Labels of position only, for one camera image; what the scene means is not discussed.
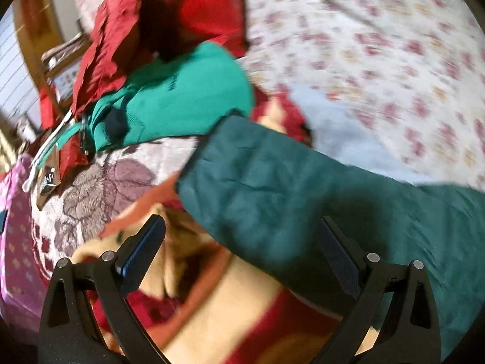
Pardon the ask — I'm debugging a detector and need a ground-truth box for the red garment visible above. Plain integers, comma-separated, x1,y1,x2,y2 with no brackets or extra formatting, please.
71,0,248,118

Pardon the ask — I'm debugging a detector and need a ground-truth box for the light grey sweatshirt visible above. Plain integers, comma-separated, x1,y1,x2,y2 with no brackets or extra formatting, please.
289,85,437,185

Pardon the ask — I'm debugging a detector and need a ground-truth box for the wooden furniture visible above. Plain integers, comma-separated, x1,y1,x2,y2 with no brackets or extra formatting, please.
12,0,90,114

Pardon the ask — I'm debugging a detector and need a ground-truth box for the dark green quilted jacket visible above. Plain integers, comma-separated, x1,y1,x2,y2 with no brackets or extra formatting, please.
176,115,484,357

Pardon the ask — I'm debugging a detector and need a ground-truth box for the white maroon flower blanket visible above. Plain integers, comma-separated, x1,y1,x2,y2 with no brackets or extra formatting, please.
31,136,198,284

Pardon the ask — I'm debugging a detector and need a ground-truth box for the white floral quilt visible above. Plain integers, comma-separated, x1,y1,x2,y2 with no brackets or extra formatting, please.
73,0,485,191

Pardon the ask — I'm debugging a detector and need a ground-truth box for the orange patterned fleece blanket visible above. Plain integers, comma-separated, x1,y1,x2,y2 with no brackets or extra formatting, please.
70,90,380,364

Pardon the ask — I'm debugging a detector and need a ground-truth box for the bright green garment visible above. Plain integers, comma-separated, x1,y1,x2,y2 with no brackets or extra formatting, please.
35,42,256,166

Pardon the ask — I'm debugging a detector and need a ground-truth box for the purple floral cloth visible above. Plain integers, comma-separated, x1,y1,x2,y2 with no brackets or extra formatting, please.
1,154,46,345

